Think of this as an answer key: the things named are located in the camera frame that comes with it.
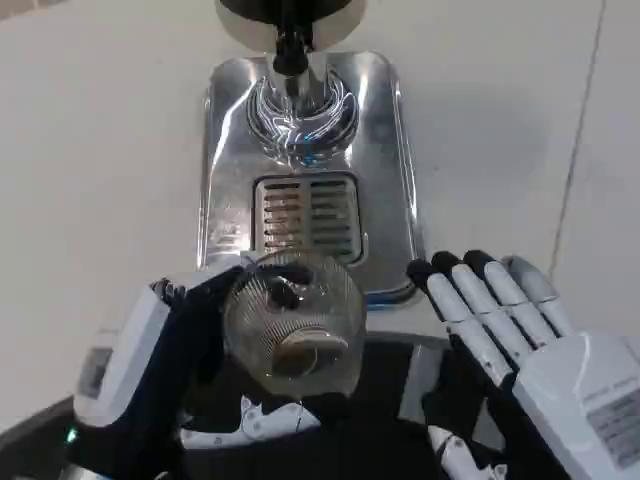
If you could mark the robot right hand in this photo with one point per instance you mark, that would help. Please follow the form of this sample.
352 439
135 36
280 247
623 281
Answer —
560 390

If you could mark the cream drink dispenser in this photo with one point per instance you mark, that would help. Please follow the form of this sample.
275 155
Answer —
340 25

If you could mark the clear ribbed glass cup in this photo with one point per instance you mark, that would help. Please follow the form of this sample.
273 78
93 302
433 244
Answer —
260 325

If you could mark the dark grey robot torso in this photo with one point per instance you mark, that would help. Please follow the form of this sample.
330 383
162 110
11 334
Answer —
390 380

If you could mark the black dispenser tap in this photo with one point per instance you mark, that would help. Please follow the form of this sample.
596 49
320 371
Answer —
291 45

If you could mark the steel drip tray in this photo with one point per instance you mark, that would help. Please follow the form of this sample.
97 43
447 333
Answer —
385 165

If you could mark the steel slotted tray grid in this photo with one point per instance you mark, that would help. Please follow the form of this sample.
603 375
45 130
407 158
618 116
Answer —
327 220

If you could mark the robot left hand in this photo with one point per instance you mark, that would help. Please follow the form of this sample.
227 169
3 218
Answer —
135 350

